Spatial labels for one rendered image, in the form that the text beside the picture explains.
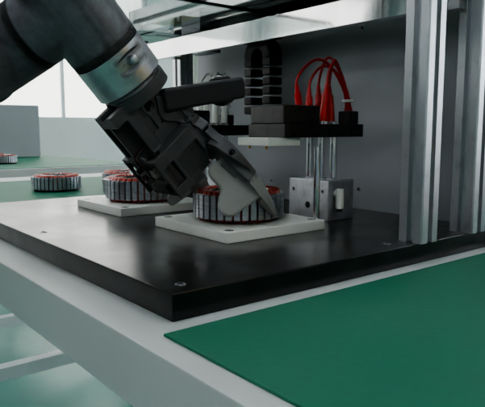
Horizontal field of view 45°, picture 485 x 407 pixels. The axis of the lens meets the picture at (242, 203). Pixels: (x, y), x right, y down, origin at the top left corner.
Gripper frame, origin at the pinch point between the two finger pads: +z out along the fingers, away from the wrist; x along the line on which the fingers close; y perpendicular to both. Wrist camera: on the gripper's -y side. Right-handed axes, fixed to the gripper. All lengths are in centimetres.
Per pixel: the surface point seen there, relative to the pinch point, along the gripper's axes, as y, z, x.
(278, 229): 1.9, 1.2, 7.5
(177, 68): -28, -4, -44
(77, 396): 32, 79, -123
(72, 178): -4, 7, -71
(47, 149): -105, 106, -472
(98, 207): 7.6, -3.5, -23.8
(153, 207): 3.5, -0.4, -16.7
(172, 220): 7.2, -3.9, -3.4
